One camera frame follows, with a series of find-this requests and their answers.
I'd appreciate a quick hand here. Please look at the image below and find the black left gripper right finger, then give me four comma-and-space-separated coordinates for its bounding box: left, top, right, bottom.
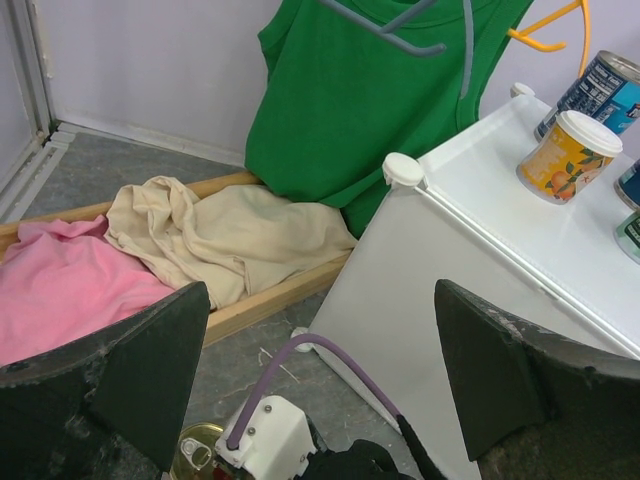
434, 280, 639, 479

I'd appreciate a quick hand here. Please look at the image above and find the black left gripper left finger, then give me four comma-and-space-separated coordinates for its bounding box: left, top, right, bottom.
1, 282, 210, 479

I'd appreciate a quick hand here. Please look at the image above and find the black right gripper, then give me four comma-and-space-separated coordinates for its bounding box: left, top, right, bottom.
299, 414, 446, 480

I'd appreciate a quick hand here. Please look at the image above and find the gold sardine tin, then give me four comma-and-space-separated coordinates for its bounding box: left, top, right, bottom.
169, 422, 223, 479

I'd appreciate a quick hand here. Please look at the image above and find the green labelled can white lid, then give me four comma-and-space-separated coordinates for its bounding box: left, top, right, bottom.
614, 210, 640, 264

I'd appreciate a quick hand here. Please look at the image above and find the blue labelled open-top can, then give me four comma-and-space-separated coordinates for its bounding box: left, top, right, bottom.
614, 160, 640, 210

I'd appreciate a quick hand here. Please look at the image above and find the yellow labelled can white lid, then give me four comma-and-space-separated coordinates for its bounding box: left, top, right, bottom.
516, 110, 623, 204

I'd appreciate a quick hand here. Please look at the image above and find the blue chicken noodle soup can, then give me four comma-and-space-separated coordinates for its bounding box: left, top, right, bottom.
534, 50, 639, 140

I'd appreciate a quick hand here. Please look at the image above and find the pink crumpled cloth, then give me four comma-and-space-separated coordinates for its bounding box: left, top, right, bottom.
1, 216, 174, 365

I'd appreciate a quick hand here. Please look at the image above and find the wooden clothes rack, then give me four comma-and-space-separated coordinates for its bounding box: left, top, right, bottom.
1, 173, 349, 343

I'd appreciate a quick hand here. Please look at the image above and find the white plastic cube cabinet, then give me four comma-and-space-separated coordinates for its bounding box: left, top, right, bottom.
310, 95, 639, 479

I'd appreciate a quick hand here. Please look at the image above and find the beige crumpled cloth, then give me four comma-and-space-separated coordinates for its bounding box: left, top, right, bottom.
105, 176, 357, 310

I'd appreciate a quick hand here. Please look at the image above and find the green tank top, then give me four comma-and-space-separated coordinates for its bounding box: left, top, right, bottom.
245, 1, 529, 236

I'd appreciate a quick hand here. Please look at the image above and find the orange clothes hanger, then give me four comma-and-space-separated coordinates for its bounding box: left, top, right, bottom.
507, 0, 592, 77

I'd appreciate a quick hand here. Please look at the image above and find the grey blue clothes hanger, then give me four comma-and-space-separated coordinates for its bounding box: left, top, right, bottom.
320, 1, 475, 100

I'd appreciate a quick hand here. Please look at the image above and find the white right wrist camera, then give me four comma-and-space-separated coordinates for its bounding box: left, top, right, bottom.
215, 395, 317, 480

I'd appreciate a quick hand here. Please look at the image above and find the aluminium frame rail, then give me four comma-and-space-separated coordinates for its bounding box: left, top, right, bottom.
1, 1, 75, 223

